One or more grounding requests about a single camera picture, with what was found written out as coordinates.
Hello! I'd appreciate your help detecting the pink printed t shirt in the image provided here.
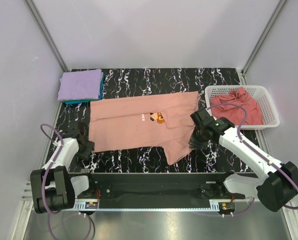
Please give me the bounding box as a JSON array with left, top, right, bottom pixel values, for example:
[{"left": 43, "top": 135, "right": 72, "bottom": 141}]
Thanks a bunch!
[{"left": 89, "top": 91, "right": 200, "bottom": 165}]

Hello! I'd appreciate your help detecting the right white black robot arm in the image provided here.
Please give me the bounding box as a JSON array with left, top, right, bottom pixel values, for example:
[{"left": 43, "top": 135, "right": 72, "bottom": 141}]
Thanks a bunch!
[{"left": 189, "top": 109, "right": 298, "bottom": 212}]

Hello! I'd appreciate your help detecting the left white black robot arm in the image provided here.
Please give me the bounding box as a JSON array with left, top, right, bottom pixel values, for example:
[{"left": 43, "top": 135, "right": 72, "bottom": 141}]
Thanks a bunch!
[{"left": 30, "top": 121, "right": 97, "bottom": 214}]

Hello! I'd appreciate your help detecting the red crumpled t shirt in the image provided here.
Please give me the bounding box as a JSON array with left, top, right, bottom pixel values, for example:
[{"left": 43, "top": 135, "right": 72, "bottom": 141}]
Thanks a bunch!
[{"left": 210, "top": 87, "right": 264, "bottom": 126}]

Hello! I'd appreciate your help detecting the teal folded t shirt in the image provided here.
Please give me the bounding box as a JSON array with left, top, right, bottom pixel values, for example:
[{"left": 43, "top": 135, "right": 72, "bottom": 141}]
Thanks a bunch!
[{"left": 61, "top": 72, "right": 106, "bottom": 106}]

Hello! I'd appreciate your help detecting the purple folded t shirt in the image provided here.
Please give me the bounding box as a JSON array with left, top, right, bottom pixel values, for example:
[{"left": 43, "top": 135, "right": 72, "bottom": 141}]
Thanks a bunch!
[{"left": 58, "top": 69, "right": 103, "bottom": 102}]

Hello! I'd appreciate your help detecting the white plastic laundry basket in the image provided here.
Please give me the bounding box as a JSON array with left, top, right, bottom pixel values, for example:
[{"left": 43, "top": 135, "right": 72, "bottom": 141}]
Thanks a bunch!
[{"left": 204, "top": 85, "right": 280, "bottom": 130}]

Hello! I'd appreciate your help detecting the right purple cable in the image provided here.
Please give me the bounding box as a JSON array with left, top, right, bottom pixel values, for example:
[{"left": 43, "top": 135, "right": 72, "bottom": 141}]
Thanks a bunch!
[{"left": 195, "top": 102, "right": 298, "bottom": 216}]

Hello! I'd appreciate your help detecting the purple cable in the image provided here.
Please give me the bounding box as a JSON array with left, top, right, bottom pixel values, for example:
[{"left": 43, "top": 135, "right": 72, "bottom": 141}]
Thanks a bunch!
[
  {"left": 40, "top": 123, "right": 97, "bottom": 240},
  {"left": 195, "top": 102, "right": 298, "bottom": 216}
]

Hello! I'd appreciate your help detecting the left white cable duct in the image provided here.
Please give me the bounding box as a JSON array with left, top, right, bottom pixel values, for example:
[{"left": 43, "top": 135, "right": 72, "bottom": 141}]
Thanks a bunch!
[{"left": 73, "top": 201, "right": 86, "bottom": 211}]

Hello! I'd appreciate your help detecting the white cable duct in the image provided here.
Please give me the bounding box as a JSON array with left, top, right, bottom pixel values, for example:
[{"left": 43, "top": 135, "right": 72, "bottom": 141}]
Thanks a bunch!
[
  {"left": 209, "top": 201, "right": 219, "bottom": 211},
  {"left": 73, "top": 201, "right": 86, "bottom": 211}
]

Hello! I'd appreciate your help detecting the right white cable duct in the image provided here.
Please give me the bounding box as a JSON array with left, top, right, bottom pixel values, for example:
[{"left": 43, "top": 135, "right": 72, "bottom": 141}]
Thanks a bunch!
[{"left": 209, "top": 201, "right": 219, "bottom": 211}]

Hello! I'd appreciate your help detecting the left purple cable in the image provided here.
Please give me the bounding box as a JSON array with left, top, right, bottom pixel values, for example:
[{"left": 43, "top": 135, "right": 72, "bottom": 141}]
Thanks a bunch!
[{"left": 40, "top": 123, "right": 97, "bottom": 240}]

